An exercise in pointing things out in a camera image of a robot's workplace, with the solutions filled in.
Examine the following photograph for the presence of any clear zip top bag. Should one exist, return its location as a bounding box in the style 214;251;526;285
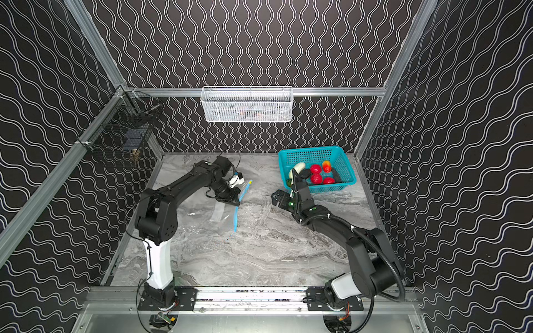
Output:
178;190;240;238

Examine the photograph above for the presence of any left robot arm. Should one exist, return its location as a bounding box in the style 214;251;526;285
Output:
134;155;244;291

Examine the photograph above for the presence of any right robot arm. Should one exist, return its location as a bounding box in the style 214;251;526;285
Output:
271;173;406;304

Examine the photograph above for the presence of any dark toy eggplant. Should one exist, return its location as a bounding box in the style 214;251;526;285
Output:
298;169;312;180

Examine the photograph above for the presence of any red toy tomato lower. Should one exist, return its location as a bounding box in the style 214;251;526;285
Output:
310;173;323;185

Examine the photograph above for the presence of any red toy tomato upper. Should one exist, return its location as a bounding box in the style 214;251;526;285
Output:
310;164;322;174

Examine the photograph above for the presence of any orange red toy pepper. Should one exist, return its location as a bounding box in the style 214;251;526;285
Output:
322;160;332;173

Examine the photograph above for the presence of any teal plastic basket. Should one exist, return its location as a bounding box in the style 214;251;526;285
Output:
278;146;357;193

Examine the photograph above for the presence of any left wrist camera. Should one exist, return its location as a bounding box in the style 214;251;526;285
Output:
228;173;245;188

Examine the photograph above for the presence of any white mesh wall basket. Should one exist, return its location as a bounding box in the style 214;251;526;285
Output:
201;86;294;123

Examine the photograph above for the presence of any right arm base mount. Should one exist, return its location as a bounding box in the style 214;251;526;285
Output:
302;287;368;332

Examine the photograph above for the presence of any black wire wall basket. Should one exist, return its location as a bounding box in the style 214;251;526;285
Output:
81;86;164;169

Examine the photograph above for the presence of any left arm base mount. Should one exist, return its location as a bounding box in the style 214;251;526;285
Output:
136;282;198;332

